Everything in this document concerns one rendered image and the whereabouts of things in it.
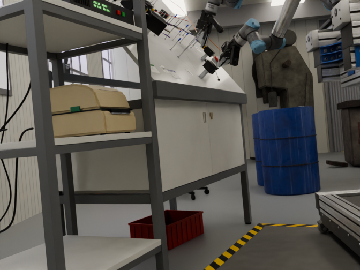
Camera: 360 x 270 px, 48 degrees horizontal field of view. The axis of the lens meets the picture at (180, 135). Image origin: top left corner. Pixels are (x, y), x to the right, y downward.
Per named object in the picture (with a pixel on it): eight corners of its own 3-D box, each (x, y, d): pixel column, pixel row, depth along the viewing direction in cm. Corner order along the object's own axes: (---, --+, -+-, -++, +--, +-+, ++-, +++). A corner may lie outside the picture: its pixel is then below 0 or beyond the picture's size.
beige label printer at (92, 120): (137, 132, 156) (133, 81, 156) (106, 134, 136) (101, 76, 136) (74, 138, 168) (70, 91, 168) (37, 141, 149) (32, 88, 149)
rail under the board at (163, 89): (247, 103, 269) (246, 94, 269) (157, 96, 165) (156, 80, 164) (239, 104, 272) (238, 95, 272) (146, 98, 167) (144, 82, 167)
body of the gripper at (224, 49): (230, 51, 247) (241, 37, 239) (232, 61, 242) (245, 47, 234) (219, 47, 244) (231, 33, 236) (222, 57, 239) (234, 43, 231)
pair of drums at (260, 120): (319, 178, 456) (313, 107, 456) (322, 194, 353) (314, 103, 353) (260, 180, 476) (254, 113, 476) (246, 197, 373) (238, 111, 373)
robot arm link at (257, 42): (274, 44, 221) (266, 30, 226) (257, 44, 216) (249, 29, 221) (267, 54, 227) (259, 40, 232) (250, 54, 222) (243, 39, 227)
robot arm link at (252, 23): (254, 26, 220) (248, 15, 224) (241, 40, 227) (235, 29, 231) (263, 29, 225) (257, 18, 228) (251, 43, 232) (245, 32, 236)
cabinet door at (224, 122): (246, 163, 267) (240, 104, 267) (214, 174, 219) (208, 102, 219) (242, 164, 269) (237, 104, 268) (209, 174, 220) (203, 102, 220)
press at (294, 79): (309, 154, 795) (299, 37, 794) (324, 158, 692) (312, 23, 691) (248, 159, 806) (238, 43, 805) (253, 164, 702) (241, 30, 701)
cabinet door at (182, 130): (212, 174, 219) (206, 102, 219) (163, 192, 170) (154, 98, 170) (209, 174, 220) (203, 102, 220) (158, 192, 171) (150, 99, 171)
